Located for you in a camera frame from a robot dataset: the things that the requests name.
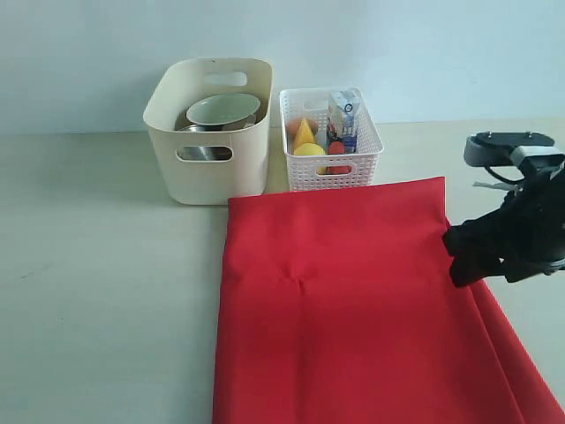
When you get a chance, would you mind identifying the orange carrot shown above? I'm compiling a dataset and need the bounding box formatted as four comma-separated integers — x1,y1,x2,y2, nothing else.
328,141,345,155

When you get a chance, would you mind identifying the yellow lemon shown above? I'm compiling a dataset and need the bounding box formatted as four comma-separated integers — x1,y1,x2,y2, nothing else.
292,143,328,176

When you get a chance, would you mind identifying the red table cloth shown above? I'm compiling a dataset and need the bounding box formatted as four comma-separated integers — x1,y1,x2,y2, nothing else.
213,178,564,423

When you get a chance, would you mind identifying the stainless steel cup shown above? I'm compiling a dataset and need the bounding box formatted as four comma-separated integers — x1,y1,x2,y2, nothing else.
177,124,233,162

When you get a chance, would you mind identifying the white perforated plastic basket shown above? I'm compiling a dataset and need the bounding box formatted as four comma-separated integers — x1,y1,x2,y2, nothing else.
279,87,383,191

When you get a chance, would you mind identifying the brown egg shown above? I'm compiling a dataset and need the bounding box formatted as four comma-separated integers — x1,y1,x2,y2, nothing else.
285,117,319,138

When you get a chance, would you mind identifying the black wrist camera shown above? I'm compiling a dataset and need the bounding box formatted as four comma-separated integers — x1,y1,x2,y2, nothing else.
463,132,563,168

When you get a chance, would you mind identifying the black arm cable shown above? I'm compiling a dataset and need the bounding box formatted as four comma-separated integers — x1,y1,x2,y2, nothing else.
483,165,526,183

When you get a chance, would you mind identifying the cream plastic bin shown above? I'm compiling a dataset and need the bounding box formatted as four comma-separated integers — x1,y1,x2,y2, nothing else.
143,57,274,205

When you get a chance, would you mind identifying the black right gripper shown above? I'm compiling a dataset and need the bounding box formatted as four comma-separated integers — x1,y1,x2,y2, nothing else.
442,163,564,288

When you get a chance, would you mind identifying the pale green ceramic bowl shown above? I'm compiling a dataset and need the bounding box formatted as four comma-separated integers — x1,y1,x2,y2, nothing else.
186,93,261,131

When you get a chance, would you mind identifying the yellow cheese wedge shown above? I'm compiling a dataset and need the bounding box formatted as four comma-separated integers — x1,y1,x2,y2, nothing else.
292,118,316,149

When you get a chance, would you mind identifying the small milk carton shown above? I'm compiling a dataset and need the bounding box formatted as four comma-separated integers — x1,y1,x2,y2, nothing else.
326,90,361,154

